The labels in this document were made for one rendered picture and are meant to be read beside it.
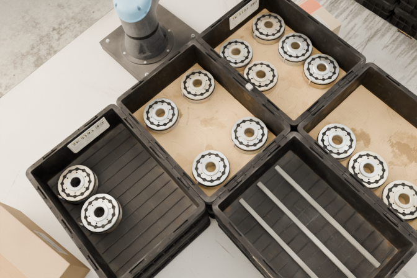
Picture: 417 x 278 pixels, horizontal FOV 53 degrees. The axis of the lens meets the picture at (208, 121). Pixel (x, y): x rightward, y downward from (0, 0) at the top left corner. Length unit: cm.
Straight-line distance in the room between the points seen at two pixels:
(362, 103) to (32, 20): 204
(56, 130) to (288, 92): 77
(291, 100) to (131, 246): 61
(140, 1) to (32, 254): 76
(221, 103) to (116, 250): 50
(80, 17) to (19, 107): 118
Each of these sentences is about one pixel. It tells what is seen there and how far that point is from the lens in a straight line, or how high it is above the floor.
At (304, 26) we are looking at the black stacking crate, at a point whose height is 88.
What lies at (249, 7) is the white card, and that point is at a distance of 136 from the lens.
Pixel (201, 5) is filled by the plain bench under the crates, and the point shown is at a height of 70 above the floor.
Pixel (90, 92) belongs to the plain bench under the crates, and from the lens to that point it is 151.
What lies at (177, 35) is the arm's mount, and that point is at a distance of 150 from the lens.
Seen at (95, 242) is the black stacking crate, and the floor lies 83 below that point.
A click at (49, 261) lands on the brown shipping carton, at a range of 120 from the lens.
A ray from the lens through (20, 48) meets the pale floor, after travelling 268.
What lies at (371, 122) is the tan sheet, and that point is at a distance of 127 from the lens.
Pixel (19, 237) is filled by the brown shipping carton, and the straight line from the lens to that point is 124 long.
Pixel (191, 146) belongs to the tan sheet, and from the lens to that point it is 120.
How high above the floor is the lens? 195
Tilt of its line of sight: 66 degrees down
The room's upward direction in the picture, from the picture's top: 10 degrees counter-clockwise
